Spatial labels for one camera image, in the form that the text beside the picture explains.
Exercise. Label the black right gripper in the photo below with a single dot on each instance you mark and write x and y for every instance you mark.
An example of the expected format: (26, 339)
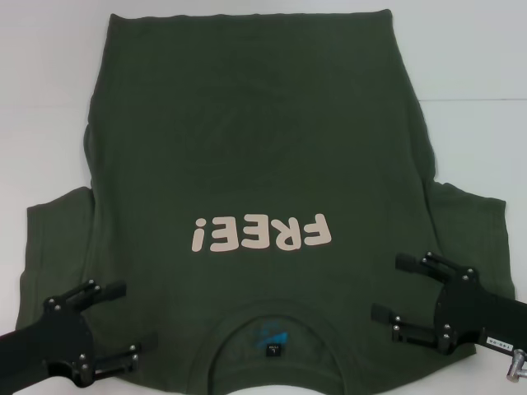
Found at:
(463, 312)

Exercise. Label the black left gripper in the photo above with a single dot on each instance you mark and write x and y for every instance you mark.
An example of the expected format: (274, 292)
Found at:
(68, 337)

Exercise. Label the dark green FREE! t-shirt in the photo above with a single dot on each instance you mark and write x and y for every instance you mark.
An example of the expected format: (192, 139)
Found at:
(263, 144)

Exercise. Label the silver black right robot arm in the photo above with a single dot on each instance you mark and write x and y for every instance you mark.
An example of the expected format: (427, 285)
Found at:
(510, 317)

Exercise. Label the white printed label sticker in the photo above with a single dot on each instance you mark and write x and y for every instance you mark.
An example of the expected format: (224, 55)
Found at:
(500, 342)

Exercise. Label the small silver metal connector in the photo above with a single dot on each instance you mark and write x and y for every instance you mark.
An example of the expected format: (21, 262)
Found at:
(518, 364)

